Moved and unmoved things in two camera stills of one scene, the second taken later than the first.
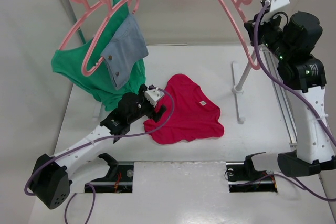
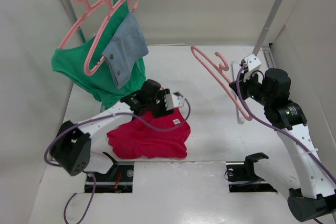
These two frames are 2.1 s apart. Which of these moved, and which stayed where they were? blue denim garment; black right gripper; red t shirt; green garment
Moved: black right gripper; red t shirt
Stayed: blue denim garment; green garment
